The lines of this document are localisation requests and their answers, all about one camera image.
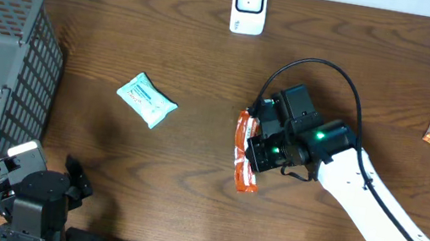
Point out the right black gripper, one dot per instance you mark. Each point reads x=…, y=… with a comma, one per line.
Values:
x=255, y=152

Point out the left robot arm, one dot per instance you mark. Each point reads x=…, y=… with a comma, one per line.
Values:
x=25, y=225

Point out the teal wet wipes pack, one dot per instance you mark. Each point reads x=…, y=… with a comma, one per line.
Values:
x=141, y=95

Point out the white barcode scanner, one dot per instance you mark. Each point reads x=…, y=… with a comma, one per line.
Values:
x=248, y=16

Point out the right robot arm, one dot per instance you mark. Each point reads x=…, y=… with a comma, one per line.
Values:
x=347, y=173

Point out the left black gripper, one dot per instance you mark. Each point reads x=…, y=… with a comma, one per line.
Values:
x=83, y=188

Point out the red chocolate bar wrapper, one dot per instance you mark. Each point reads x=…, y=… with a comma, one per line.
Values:
x=244, y=177

